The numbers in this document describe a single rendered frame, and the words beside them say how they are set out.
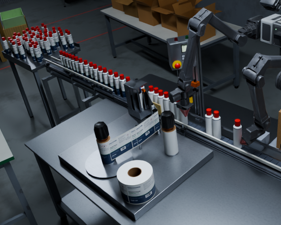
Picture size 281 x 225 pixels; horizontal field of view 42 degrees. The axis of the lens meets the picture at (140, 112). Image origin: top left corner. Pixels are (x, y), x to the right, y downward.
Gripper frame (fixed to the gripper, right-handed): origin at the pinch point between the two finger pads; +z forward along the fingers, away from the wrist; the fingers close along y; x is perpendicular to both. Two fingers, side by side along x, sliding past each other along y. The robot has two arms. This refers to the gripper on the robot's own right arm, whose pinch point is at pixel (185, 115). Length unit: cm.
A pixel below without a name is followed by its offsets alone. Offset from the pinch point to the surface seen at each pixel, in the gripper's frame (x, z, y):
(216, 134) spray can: 4.5, 8.3, 21.7
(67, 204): -71, 79, -75
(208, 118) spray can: 3.8, -1.6, 16.0
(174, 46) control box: 7.2, -43.7, -11.8
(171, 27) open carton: 149, 22, -161
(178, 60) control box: 8.6, -34.1, -10.8
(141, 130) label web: -29.0, 0.1, -12.1
